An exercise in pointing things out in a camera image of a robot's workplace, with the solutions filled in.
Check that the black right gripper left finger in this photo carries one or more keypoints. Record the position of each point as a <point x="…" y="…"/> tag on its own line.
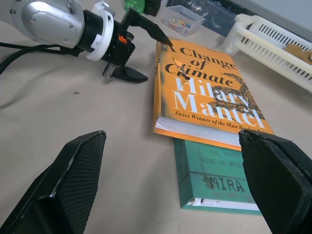
<point x="73" y="175"/>

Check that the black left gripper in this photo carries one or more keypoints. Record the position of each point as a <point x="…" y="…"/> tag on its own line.
<point x="122" y="50"/>

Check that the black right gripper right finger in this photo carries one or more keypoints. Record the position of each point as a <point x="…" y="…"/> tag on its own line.
<point x="275" y="180"/>

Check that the orange hardcover book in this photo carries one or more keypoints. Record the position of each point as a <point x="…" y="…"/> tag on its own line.
<point x="207" y="80"/>

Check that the green hardcover book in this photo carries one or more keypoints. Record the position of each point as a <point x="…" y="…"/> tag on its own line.
<point x="195" y="165"/>

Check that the black box-shaped object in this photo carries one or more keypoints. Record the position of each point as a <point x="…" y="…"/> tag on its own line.
<point x="152" y="7"/>

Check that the green plastic object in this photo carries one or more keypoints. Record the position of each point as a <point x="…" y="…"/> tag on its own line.
<point x="134" y="4"/>

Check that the clear plastic storage box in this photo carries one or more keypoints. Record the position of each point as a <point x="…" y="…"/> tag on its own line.
<point x="187" y="18"/>

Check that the white slotted plastic basket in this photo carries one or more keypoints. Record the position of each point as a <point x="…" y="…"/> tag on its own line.
<point x="268" y="46"/>

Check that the brown item in basket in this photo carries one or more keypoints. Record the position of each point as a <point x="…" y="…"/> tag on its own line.
<point x="297" y="50"/>

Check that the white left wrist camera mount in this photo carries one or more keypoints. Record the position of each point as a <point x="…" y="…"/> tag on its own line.
<point x="104" y="36"/>

